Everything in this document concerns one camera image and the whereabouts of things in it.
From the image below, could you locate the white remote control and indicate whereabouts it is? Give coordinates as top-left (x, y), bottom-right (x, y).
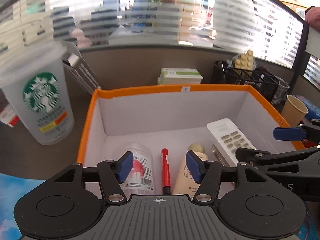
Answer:
top-left (207, 118), bottom-right (255, 167)

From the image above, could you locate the stack of green-white boxes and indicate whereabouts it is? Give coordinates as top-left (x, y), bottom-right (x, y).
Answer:
top-left (157, 68), bottom-right (203, 85)

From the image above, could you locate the red pen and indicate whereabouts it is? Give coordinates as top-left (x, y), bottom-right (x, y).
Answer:
top-left (161, 148), bottom-right (171, 196)

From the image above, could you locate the cream lotion bottle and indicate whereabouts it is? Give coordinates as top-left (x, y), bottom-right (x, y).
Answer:
top-left (172, 143), bottom-right (208, 200)

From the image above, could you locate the glass desk partition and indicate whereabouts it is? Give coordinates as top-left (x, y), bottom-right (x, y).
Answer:
top-left (1, 0), bottom-right (305, 68)

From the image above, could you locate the mesh metal cup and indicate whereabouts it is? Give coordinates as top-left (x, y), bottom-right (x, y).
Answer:
top-left (272, 76), bottom-right (290, 105)

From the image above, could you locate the person in pink sleeve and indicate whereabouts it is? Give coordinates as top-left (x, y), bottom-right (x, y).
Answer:
top-left (305, 6), bottom-right (320, 32)

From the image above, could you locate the beige building block plate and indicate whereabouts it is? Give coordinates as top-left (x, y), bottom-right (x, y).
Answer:
top-left (233, 50), bottom-right (257, 71)

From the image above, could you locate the orange cardboard box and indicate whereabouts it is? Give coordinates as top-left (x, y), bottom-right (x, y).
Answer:
top-left (76, 83), bottom-right (307, 196)

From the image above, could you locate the clear plastic container red label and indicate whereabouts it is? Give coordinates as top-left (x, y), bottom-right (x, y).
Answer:
top-left (113, 142), bottom-right (156, 199)

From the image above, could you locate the Starbucks plastic cup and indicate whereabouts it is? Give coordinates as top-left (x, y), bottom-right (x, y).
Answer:
top-left (1, 41), bottom-right (74, 145)

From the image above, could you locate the black mesh desk organizer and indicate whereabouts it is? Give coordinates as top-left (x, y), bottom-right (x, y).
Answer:
top-left (211, 61), bottom-right (279, 102)

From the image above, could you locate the red white card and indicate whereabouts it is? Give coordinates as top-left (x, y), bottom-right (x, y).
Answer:
top-left (0, 104), bottom-right (20, 128)

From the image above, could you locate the grey open carton box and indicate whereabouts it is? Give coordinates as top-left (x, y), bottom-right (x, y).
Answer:
top-left (61, 41), bottom-right (101, 95)

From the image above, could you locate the AGON blue desk mat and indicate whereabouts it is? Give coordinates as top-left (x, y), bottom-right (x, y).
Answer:
top-left (0, 174), bottom-right (44, 240)

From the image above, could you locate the brown paper cup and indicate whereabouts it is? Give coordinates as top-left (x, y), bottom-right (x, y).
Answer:
top-left (281, 95), bottom-right (309, 126)

